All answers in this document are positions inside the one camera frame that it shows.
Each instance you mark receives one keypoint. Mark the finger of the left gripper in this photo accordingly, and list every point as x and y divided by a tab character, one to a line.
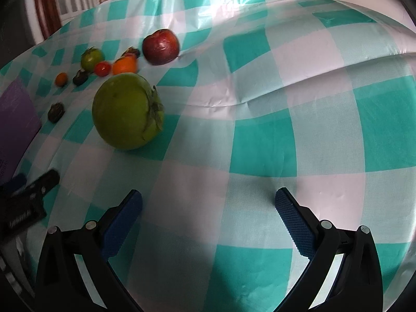
38	188
13	185

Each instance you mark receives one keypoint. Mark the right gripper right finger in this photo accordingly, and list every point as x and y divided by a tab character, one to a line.
358	283

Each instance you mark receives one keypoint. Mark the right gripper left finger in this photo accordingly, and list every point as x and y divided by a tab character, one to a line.
59	283

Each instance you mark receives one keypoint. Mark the dark mangosteen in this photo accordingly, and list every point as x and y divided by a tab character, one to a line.
56	112
132	51
80	78

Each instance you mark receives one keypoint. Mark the small orange mandarin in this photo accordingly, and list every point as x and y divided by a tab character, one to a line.
61	80

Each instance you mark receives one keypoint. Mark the large green fruit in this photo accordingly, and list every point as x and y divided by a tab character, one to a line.
127	111

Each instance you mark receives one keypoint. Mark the red tomato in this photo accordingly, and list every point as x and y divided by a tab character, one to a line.
102	69

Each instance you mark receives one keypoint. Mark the small green tomato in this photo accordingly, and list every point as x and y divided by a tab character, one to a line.
90	58

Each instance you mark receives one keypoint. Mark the orange persimmon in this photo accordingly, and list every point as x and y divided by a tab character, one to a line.
125	64

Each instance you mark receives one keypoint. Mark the dark red apple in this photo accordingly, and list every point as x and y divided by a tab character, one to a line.
161	47

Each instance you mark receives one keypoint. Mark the purple storage box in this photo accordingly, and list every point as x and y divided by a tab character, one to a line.
19	124

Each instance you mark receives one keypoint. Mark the teal checkered tablecloth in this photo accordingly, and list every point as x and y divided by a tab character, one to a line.
317	96

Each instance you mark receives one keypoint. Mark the red wooden door frame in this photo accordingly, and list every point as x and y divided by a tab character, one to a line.
48	17

